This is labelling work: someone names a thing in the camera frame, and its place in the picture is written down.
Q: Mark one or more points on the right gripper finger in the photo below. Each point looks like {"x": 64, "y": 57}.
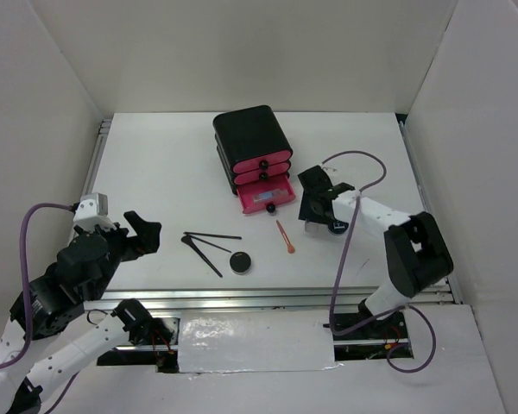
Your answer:
{"x": 307, "y": 212}
{"x": 325, "y": 213}

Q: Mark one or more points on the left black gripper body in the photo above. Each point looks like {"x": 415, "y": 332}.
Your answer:
{"x": 121, "y": 250}

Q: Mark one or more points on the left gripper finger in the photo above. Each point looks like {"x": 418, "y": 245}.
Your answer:
{"x": 147, "y": 238}
{"x": 136, "y": 222}

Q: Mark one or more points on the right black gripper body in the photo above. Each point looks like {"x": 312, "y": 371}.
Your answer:
{"x": 309, "y": 210}

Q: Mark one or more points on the blue lid cream jar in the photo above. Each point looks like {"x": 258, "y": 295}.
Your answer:
{"x": 337, "y": 228}

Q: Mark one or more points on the small clear spray bottle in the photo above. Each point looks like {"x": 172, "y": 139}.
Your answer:
{"x": 313, "y": 229}

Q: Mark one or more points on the clear bottle black cap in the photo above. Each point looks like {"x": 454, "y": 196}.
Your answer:
{"x": 268, "y": 196}

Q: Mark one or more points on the black angled powder brush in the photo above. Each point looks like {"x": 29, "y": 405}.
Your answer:
{"x": 187, "y": 239}

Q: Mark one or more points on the orange silicone applicator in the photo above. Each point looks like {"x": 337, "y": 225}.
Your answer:
{"x": 289, "y": 245}

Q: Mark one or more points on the pink bottom drawer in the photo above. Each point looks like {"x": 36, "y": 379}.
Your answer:
{"x": 246, "y": 193}

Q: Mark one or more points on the pink drawer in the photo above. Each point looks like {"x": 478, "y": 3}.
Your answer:
{"x": 244, "y": 166}
{"x": 261, "y": 174}
{"x": 246, "y": 193}

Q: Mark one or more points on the pink top drawer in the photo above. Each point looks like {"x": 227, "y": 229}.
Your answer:
{"x": 244, "y": 166}

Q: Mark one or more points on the black round compact jar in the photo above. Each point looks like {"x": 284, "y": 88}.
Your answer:
{"x": 240, "y": 263}

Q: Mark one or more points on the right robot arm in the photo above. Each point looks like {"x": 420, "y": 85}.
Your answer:
{"x": 415, "y": 250}

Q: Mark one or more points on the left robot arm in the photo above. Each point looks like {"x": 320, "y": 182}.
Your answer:
{"x": 39, "y": 315}

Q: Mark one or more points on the thin black makeup brush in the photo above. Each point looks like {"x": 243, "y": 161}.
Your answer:
{"x": 231, "y": 237}

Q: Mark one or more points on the thin black eyeliner brush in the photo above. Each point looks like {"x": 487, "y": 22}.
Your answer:
{"x": 195, "y": 238}

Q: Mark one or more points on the black drawer organizer case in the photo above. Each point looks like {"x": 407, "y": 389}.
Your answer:
{"x": 247, "y": 133}

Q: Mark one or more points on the white foil-taped cover plate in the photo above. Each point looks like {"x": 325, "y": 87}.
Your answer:
{"x": 263, "y": 341}

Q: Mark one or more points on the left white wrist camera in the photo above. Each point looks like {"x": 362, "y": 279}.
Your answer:
{"x": 92, "y": 213}

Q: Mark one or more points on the aluminium front rail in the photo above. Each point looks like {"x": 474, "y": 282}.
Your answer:
{"x": 243, "y": 300}

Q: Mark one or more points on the right aluminium side rail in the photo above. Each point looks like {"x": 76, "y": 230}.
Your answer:
{"x": 451, "y": 279}

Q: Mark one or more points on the aluminium side rail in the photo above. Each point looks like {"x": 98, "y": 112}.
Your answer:
{"x": 103, "y": 133}
{"x": 451, "y": 279}

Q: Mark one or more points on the left aluminium side rail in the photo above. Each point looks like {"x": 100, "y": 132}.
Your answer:
{"x": 103, "y": 133}

